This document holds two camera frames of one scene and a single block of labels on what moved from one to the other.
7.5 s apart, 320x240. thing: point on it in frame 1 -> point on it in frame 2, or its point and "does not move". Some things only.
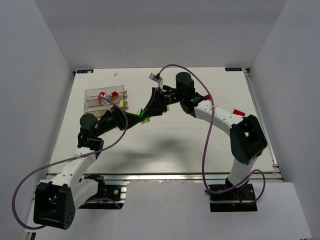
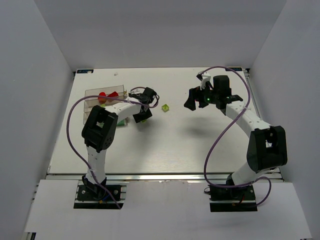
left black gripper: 120,120 -> 142,115
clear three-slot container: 92,103 does not move
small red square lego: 114,94 does not move
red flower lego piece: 99,97 does not move
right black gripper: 158,100 -> 198,96
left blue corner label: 85,71 does not move
